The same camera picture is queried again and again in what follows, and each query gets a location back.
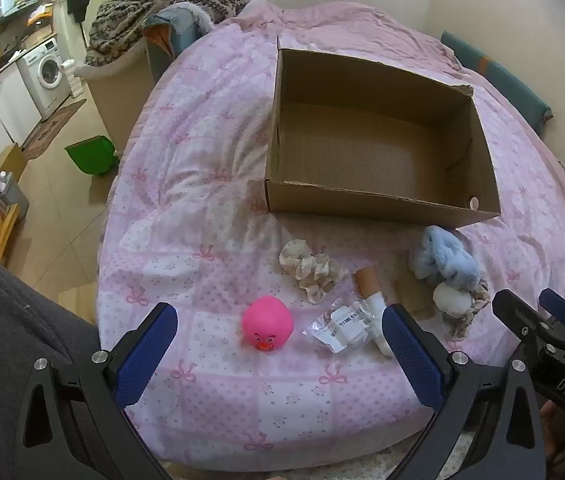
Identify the beige ruffled scrunchie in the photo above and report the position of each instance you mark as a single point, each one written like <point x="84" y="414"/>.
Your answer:
<point x="312" y="270"/>

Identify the black hanging garment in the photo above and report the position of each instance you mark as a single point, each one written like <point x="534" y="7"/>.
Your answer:
<point x="78" y="0"/>

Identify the teal folded mat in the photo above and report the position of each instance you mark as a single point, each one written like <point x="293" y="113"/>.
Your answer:
<point x="502" y="80"/>

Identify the white washing machine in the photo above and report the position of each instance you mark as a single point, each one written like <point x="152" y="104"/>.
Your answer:
<point x="45" y="75"/>

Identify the pink floral blanket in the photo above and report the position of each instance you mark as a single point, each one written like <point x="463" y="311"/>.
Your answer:
<point x="202" y="210"/>

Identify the brown patterned knit blanket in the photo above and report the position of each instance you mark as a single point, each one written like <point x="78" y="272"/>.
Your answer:
<point x="127" y="25"/>

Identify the brown patterned floor mat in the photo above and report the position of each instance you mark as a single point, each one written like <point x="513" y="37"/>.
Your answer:
<point x="55" y="127"/>

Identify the grey plastic container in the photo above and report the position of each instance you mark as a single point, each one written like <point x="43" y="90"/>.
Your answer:
<point x="12" y="200"/>

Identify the blue fur-trimmed jacket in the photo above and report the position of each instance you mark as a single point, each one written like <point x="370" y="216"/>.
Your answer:
<point x="177" y="27"/>

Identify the clear plastic labelled packet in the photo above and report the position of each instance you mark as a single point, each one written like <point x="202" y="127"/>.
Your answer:
<point x="337" y="325"/>

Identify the beige storage box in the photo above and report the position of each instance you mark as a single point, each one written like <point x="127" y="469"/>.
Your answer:
<point x="117" y="95"/>

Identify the brown cardboard tube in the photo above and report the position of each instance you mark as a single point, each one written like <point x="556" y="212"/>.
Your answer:
<point x="366" y="281"/>

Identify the small brown cardboard box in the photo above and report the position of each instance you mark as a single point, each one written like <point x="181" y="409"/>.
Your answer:
<point x="12" y="160"/>

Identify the person's right hand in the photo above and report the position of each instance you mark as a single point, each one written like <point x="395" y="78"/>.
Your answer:
<point x="551" y="420"/>

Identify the white plush ball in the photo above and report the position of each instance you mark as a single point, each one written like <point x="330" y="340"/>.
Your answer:
<point x="452" y="299"/>

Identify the white sock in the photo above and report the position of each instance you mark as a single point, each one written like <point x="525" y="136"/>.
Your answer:
<point x="378" y="315"/>

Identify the pink rubber duck toy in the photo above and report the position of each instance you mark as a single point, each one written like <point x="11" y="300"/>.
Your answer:
<point x="267" y="322"/>

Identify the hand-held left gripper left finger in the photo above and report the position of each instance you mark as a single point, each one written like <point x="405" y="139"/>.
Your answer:
<point x="145" y="355"/>

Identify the blue fluffy plush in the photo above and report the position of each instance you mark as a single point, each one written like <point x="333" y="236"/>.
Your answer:
<point x="442" y="257"/>

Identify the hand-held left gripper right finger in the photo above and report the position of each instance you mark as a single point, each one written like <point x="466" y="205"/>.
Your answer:
<point x="412" y="355"/>

